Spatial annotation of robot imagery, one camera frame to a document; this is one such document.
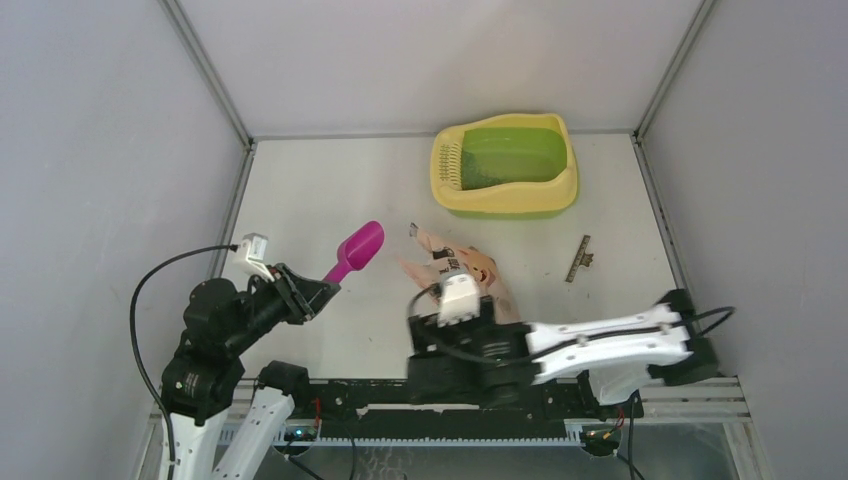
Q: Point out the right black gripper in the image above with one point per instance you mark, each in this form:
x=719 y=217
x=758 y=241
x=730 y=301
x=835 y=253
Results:
x=430 y=326

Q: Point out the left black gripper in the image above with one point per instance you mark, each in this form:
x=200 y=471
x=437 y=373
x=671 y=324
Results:
x=307 y=296

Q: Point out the magenta plastic scoop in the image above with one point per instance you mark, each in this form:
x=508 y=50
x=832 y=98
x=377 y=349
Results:
x=356 y=252

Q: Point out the pink cat litter bag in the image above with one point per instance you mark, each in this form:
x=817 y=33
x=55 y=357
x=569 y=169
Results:
x=449 y=257

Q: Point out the black sealing clip strip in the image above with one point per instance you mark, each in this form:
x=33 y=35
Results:
x=583 y=258

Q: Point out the yellow green litter box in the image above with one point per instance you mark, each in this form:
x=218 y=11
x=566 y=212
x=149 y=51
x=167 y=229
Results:
x=545 y=181

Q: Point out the green cat litter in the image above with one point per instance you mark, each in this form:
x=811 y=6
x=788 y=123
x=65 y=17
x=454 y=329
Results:
x=484 y=170

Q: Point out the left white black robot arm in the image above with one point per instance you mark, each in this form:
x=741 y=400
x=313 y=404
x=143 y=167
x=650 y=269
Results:
x=189 y=450

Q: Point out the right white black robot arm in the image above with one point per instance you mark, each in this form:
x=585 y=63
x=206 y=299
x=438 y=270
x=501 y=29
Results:
x=621 y=355

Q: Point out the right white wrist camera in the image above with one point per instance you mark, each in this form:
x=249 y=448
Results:
x=459 y=299

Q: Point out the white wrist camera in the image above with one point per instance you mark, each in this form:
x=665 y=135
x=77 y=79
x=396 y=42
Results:
x=250 y=256
x=459 y=299

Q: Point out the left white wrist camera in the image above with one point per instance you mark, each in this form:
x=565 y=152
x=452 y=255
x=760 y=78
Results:
x=250 y=256

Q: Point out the white slotted cable duct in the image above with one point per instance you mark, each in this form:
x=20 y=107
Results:
x=555 y=434

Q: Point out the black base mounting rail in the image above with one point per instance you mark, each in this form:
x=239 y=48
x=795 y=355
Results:
x=385 y=404

